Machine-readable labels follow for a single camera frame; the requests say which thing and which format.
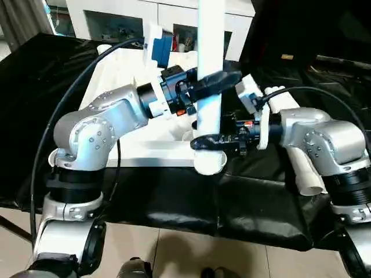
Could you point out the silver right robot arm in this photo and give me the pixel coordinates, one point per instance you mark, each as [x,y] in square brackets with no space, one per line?
[327,142]

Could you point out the white plastic table top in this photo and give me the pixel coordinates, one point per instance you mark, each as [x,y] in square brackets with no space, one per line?
[150,150]

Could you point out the dark right robot foot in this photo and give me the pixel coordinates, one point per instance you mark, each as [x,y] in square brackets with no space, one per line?
[220,272]

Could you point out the white pipe with blue bands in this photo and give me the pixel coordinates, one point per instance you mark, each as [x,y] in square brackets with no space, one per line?
[52,17]

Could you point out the black work mat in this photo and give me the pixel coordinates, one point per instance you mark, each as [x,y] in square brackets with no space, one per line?
[43,101]

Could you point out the red bottle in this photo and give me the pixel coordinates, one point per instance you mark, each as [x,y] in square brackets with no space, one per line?
[175,40]

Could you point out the dark robot foot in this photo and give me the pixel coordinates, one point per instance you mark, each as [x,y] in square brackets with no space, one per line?
[220,272]
[136,267]

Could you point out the grey curtain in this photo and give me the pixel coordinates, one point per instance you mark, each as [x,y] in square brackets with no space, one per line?
[20,20]

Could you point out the yellowish label tag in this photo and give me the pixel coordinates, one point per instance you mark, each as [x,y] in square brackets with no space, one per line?
[287,56]

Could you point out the black metal table leg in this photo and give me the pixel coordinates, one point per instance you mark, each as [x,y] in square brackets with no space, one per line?
[14,228]

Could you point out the dark left robot foot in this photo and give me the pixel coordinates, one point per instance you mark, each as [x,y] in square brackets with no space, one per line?
[136,267]

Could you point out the white glass door cabinet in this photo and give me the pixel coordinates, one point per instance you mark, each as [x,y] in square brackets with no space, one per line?
[116,11]

